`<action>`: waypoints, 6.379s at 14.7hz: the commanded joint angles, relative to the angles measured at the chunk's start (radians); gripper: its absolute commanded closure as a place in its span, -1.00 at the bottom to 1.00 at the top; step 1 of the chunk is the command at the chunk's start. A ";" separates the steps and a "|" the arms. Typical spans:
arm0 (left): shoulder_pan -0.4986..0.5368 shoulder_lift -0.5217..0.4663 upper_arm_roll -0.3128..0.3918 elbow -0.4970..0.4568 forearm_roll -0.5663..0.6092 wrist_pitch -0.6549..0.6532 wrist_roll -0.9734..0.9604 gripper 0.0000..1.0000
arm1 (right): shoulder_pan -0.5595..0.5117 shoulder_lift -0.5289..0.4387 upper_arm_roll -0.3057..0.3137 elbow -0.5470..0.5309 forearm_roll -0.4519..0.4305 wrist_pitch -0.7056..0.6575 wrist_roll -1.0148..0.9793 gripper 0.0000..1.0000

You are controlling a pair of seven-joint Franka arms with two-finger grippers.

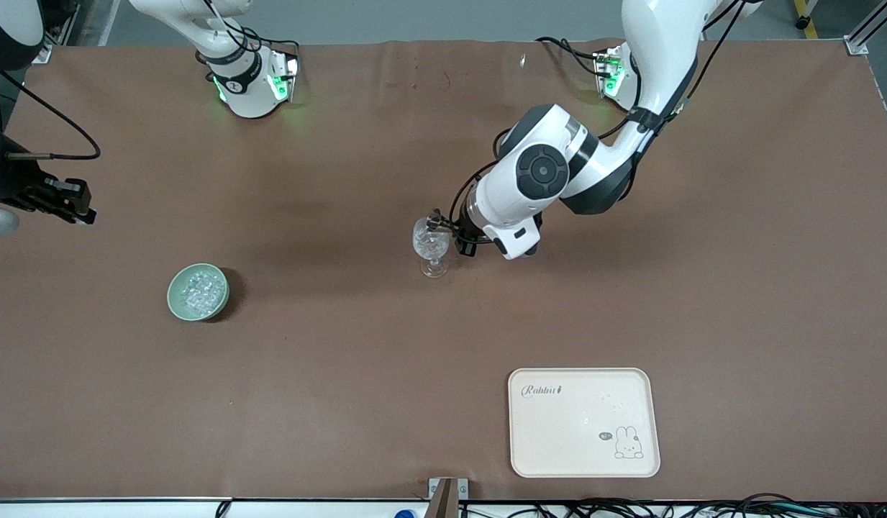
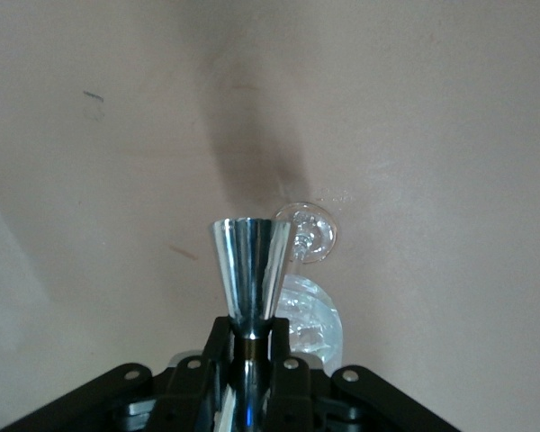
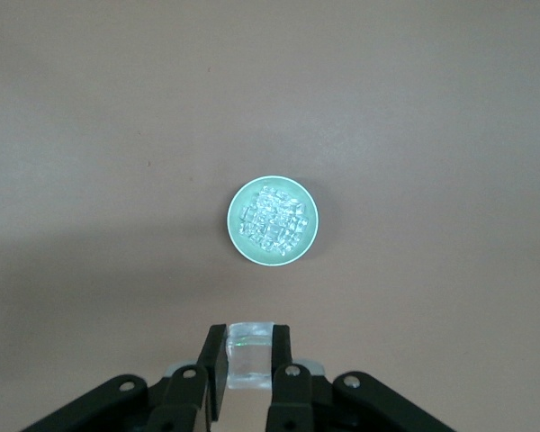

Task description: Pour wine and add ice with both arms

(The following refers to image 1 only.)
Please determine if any silver aluminium frame profile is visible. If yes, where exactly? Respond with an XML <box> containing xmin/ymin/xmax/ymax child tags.
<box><xmin>40</xmin><ymin>0</ymin><xmax>81</xmax><ymax>64</ymax></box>
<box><xmin>844</xmin><ymin>0</ymin><xmax>887</xmax><ymax>57</ymax></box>

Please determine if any tangled black cable bundle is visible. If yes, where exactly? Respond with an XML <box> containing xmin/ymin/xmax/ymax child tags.
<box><xmin>458</xmin><ymin>493</ymin><xmax>887</xmax><ymax>518</ymax></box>

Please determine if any brown table cover sheet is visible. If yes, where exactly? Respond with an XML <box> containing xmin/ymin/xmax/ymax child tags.
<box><xmin>0</xmin><ymin>40</ymin><xmax>887</xmax><ymax>503</ymax></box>

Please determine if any black right arm base cable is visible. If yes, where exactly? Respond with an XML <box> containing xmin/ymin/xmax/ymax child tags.
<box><xmin>195</xmin><ymin>0</ymin><xmax>301</xmax><ymax>73</ymax></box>

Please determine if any pale green ceramic bowl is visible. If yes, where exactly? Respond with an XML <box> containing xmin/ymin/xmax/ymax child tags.
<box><xmin>167</xmin><ymin>263</ymin><xmax>230</xmax><ymax>322</ymax></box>

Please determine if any clear ice cube heap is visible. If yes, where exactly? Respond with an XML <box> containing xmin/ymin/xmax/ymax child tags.
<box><xmin>181</xmin><ymin>270</ymin><xmax>225</xmax><ymax>315</ymax></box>

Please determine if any cream rabbit print tray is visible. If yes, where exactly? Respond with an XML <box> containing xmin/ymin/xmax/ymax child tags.
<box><xmin>508</xmin><ymin>368</ymin><xmax>661</xmax><ymax>478</ymax></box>

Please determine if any aluminium camera mount post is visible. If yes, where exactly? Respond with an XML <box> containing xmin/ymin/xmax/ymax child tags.
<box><xmin>427</xmin><ymin>477</ymin><xmax>470</xmax><ymax>518</ymax></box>

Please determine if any black arm base cable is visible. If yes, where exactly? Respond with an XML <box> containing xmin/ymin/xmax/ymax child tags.
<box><xmin>535</xmin><ymin>36</ymin><xmax>604</xmax><ymax>77</ymax></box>
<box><xmin>195</xmin><ymin>0</ymin><xmax>301</xmax><ymax>73</ymax></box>

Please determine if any black left arm base cable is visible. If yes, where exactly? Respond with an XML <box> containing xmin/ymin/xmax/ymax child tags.
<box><xmin>535</xmin><ymin>36</ymin><xmax>604</xmax><ymax>77</ymax></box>

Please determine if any clear stemmed wine glass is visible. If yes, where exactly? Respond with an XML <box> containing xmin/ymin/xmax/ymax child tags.
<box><xmin>412</xmin><ymin>216</ymin><xmax>452</xmax><ymax>278</ymax></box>

